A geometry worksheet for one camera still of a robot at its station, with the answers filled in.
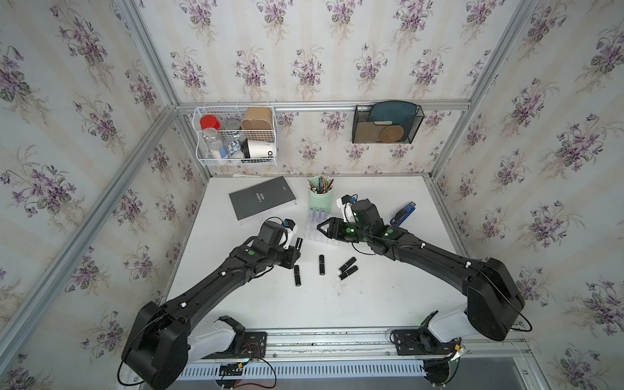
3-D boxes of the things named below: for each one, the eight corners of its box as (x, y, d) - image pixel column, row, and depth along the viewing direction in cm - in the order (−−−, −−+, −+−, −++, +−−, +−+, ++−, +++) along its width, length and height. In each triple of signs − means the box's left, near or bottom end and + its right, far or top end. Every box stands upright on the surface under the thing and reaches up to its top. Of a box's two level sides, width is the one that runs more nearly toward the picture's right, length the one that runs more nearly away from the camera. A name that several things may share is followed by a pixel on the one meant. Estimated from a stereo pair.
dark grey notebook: (238, 220, 103) (237, 217, 101) (229, 197, 112) (228, 193, 110) (294, 199, 111) (294, 195, 109) (282, 179, 120) (282, 175, 118)
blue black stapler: (388, 222, 105) (390, 217, 102) (405, 204, 111) (407, 199, 108) (397, 228, 103) (400, 223, 100) (414, 210, 109) (416, 204, 106)
